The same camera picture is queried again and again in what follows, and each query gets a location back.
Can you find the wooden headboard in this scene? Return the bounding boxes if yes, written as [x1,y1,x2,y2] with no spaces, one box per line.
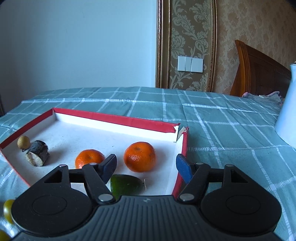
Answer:
[230,39,292,98]

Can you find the brown longan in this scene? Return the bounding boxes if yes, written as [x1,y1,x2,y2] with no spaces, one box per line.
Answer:
[17,136,31,150]

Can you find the red cardboard box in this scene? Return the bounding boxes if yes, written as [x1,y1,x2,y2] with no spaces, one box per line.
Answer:
[0,107,189,200]

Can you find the orange mandarin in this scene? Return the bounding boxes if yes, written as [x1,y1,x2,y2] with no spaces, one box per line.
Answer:
[124,141,156,173]
[75,149,105,169]

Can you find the gold framed wall panel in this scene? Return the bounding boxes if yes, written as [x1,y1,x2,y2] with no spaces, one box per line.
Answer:
[155,0,218,93]

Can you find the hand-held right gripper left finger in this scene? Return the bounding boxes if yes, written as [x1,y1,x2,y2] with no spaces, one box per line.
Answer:
[44,153,117,204]

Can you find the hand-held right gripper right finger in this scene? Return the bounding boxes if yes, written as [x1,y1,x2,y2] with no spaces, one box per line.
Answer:
[176,153,249,202]

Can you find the white electric kettle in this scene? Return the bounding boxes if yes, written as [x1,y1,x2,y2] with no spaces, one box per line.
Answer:
[274,62,296,149]

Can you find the white wall switch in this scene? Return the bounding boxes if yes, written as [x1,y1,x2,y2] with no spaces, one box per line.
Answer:
[177,56,204,73]

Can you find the green checked tablecloth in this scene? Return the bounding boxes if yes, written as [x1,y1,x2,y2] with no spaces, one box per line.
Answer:
[0,86,296,241]

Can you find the small green cucumber piece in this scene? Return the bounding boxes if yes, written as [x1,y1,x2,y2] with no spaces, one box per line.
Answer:
[110,174,147,200]

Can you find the grey crumpled cloth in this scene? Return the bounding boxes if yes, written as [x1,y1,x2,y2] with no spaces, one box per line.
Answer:
[242,91,285,106]

